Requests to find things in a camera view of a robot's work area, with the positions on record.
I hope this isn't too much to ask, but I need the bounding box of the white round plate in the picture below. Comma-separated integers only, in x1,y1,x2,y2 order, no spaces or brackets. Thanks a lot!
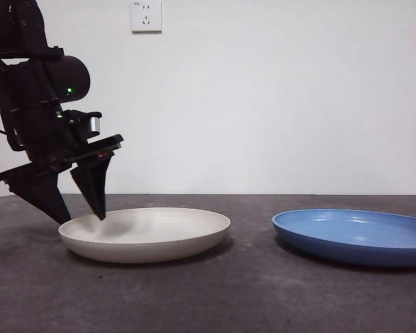
58,207,232,264

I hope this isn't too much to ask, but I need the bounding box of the blue round plate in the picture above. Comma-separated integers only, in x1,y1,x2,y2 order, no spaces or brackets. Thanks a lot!
272,208,416,268

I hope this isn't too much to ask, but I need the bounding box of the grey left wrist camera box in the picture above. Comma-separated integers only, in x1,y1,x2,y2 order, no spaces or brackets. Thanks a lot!
84,111,103,135

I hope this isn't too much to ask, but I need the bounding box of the white wall socket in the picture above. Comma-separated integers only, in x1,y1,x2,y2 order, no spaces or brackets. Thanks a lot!
131,0,163,35

